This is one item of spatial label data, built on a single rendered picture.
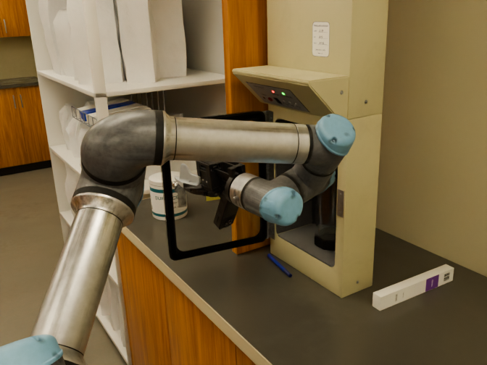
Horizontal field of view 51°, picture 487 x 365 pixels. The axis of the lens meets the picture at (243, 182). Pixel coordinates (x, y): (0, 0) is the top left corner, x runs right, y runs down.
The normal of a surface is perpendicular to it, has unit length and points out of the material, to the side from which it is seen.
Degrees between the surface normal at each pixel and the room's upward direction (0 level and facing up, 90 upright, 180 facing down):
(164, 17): 89
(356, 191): 90
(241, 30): 90
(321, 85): 90
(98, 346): 0
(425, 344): 0
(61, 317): 40
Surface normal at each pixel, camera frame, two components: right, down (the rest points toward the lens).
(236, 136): 0.26, -0.15
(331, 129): 0.23, -0.53
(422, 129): -0.84, 0.20
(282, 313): -0.03, -0.95
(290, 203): 0.62, 0.25
